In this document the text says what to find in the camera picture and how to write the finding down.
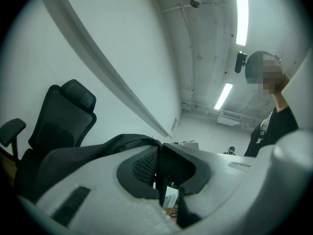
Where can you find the long ceiling light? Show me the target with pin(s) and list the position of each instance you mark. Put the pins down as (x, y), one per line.
(242, 13)

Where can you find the round ceiling dome sensor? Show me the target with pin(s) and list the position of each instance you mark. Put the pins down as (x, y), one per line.
(195, 2)

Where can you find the dark grey bag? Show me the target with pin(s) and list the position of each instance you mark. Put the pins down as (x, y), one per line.
(80, 155)

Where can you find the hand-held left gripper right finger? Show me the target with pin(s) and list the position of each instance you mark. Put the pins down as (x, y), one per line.
(220, 175)

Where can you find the white ceiling air conditioner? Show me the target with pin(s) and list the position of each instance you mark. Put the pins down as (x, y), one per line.
(228, 118)

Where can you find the white ceiling conduit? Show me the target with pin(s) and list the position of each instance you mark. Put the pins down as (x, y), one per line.
(187, 33)

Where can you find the black head-worn camera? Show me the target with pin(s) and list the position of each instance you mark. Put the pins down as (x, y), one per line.
(240, 62)

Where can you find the person's black shirt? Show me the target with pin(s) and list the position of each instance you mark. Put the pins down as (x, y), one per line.
(276, 131)

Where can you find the person's head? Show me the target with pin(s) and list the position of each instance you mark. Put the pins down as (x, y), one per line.
(266, 70)

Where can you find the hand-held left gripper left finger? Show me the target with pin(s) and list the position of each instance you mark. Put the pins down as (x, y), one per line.
(102, 195)

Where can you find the black mesh office chair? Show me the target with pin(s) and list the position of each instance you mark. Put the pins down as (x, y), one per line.
(61, 116)

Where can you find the short ceiling light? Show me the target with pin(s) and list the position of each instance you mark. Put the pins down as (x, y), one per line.
(223, 95)

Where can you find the long white wall rail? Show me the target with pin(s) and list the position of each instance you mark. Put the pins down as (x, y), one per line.
(110, 65)

